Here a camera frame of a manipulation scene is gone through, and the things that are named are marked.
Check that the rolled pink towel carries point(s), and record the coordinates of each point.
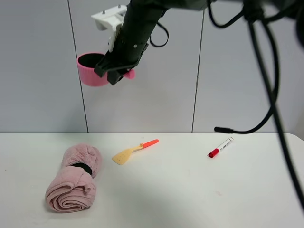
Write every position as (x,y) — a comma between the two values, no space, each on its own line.
(73,189)

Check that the yellow spatula orange handle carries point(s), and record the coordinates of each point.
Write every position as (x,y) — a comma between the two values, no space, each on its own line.
(122,157)

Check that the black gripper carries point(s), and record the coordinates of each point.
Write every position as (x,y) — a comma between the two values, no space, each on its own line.
(139,22)

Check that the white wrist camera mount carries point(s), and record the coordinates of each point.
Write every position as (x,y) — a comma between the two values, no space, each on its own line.
(110,19)

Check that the pink toy saucepan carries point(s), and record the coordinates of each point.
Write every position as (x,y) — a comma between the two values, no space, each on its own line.
(86,64)

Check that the red cap whiteboard marker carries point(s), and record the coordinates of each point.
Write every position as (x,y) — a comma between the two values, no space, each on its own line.
(214,152)

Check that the black hair band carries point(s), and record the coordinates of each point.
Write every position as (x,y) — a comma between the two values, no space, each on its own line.
(85,167)

